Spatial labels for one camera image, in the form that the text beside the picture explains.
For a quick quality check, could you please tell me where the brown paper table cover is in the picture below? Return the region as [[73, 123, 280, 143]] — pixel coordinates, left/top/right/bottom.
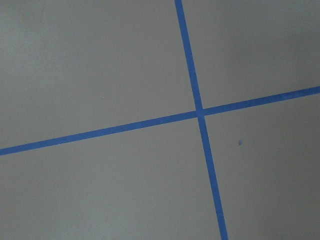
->
[[0, 0, 320, 240]]

